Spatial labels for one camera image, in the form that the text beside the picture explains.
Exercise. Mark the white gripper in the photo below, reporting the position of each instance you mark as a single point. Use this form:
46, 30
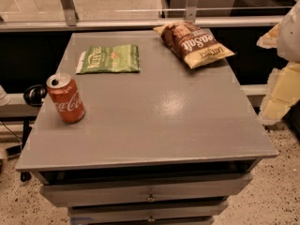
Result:
291, 37

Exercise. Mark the red Coca-Cola can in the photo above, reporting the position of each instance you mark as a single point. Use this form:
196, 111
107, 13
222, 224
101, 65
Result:
66, 97

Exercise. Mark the brown yellow chips bag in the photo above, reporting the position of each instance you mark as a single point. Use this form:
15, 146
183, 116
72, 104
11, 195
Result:
192, 44

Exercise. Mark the grey drawer cabinet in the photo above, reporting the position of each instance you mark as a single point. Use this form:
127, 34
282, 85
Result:
167, 120

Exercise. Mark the grey upper drawer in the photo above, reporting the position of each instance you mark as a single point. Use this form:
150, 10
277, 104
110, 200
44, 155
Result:
146, 190

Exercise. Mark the grey drawer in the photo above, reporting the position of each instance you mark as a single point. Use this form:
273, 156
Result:
147, 212
146, 190

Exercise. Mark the grey lower drawer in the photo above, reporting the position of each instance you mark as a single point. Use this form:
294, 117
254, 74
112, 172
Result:
147, 212

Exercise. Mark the green Kettle chips bag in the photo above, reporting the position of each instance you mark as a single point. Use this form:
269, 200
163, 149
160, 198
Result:
103, 59

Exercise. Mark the black round object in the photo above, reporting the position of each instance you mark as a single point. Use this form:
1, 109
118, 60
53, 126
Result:
34, 95

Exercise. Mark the metal railing frame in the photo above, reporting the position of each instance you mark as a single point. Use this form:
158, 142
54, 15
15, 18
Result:
83, 15

